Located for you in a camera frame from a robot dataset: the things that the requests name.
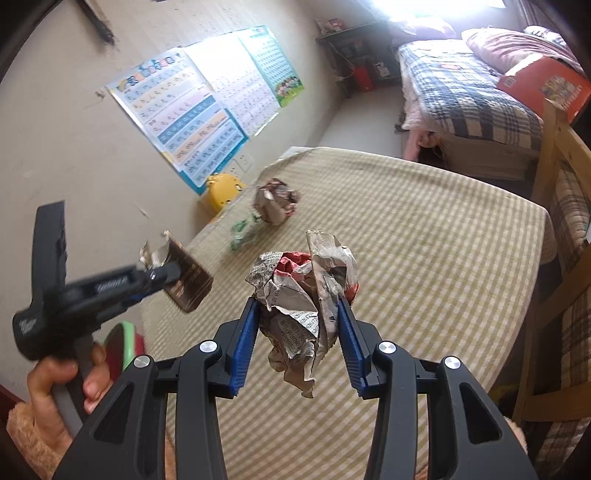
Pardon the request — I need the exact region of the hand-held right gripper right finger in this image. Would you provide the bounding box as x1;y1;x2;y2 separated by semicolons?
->
336;296;540;480

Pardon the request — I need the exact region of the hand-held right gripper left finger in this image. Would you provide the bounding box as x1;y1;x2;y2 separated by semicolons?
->
51;296;262;480

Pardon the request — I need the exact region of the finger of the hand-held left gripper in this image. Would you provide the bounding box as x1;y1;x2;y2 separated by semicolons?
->
128;284;160;304
129;263;182;284

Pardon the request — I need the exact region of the brown foil wrapper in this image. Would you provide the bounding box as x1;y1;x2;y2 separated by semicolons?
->
140;230;214;315

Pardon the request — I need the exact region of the red bin with green rim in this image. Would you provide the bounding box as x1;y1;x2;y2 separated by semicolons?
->
102;320;148;374

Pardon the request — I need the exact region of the newspaper ball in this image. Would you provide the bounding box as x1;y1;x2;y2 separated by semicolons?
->
249;229;361;398

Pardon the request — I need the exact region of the person's left forearm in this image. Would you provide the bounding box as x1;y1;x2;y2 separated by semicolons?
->
6;401;79;480

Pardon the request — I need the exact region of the person's left hand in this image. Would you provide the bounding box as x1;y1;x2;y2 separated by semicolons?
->
27;342;114;455

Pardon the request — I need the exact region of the green and white wrapper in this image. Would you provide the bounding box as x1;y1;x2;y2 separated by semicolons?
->
229;213;264;252

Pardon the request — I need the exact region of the yellow duck toy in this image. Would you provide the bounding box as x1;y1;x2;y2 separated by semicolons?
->
198;173;245;214

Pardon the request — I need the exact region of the dark printed crumpled paper ball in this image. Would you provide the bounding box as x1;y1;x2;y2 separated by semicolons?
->
253;178;301;227

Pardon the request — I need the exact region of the white printed table cover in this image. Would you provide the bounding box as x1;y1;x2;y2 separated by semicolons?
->
277;145;319;160

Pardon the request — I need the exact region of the bed mattress base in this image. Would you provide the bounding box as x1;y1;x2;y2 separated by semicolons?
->
402;124;541;183

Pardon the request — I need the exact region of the plaid chair cushion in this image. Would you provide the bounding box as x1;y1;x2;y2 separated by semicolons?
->
526;171;591;467

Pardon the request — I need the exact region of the plaid bed blanket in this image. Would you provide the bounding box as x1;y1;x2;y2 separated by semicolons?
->
397;39;544;151

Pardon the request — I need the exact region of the red box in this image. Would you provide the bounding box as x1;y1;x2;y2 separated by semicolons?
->
353;65;376;92

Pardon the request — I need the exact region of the wooden chair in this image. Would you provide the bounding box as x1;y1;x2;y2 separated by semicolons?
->
510;97;591;425

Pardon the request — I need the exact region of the dark storage shelf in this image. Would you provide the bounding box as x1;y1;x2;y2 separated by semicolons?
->
316;18;402;95

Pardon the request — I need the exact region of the orange printed cardboard box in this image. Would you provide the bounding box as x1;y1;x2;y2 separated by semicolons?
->
496;53;591;125

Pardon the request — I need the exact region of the pink pillow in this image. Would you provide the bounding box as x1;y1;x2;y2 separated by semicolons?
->
462;25;578;75

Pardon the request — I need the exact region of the blue bordered wall poster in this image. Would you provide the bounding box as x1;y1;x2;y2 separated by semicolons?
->
105;48;250;197

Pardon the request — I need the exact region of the white chart wall poster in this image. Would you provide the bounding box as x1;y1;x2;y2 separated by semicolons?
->
180;37;282;139

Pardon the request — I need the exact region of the green bordered wall poster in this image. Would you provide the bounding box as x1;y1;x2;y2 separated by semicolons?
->
238;24;305;108

